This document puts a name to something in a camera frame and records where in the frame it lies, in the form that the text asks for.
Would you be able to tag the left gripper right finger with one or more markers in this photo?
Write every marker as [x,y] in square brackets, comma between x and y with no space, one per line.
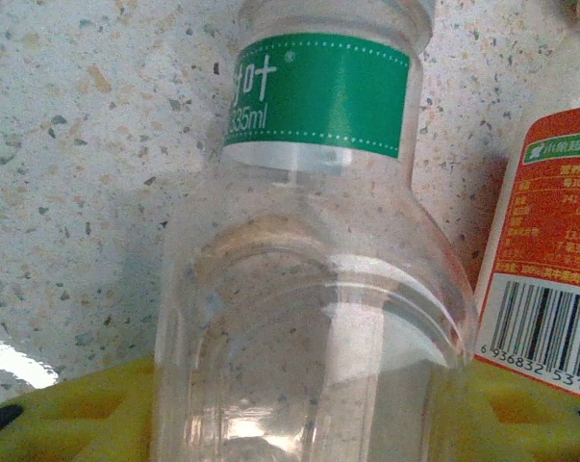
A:
[520,423]

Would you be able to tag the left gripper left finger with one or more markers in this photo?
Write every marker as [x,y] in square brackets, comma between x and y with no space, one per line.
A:
[78,418]

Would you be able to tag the clear bottle green band label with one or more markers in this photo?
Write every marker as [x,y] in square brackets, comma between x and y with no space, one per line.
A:
[294,289]

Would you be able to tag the orange juice bottle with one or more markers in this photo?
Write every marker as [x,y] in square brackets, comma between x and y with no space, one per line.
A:
[549,216]

